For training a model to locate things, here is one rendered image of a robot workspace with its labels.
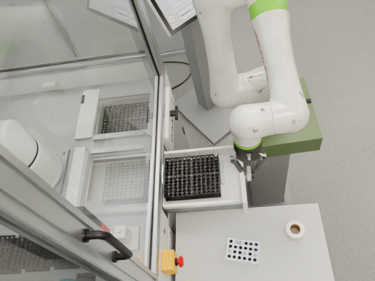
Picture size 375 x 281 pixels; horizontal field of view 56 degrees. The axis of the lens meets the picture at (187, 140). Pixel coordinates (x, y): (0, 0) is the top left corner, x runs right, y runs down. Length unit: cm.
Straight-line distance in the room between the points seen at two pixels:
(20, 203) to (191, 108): 223
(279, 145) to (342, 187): 97
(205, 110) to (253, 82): 131
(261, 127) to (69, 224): 60
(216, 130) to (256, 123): 155
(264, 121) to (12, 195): 71
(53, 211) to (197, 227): 94
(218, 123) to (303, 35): 111
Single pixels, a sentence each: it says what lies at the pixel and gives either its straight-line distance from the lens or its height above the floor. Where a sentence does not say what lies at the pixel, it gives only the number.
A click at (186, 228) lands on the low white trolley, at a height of 76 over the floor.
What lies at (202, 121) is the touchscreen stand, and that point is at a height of 4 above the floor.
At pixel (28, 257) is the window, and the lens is 84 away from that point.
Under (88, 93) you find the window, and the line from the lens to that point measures 85.
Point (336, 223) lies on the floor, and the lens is 233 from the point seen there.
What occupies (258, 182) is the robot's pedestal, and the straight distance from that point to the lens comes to 200.
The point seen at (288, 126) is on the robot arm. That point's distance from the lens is 105.
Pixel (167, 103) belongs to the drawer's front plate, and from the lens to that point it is 162.
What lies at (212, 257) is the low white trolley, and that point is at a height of 76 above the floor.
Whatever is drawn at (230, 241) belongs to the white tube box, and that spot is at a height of 78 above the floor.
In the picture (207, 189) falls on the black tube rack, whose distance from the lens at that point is 143.
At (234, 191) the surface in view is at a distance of 145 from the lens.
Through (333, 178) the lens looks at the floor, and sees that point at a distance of 245.
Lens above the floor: 217
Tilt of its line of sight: 57 degrees down
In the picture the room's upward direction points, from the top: 18 degrees counter-clockwise
